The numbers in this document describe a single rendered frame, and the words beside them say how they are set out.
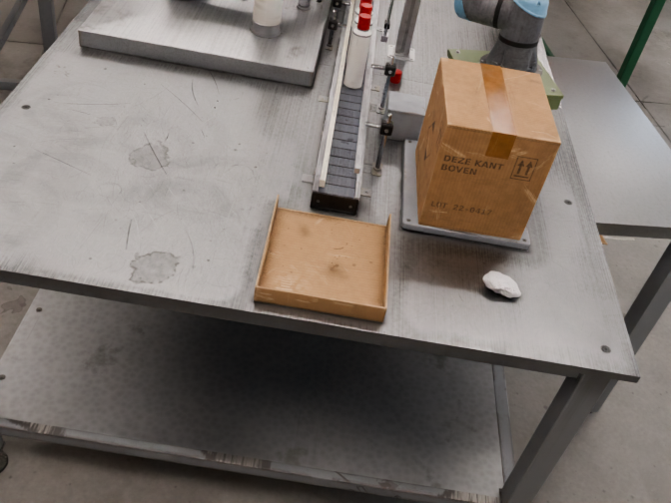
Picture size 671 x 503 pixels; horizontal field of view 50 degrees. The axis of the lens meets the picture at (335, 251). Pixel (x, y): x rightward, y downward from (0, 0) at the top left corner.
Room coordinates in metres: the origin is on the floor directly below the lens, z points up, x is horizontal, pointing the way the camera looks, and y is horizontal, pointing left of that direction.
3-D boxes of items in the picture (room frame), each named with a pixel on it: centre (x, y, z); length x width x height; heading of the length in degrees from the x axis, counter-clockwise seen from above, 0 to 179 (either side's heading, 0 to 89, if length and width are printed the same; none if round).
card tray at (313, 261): (1.15, 0.02, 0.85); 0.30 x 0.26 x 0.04; 3
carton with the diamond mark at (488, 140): (1.47, -0.28, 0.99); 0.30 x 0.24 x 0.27; 4
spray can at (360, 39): (1.83, 0.05, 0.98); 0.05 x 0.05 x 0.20
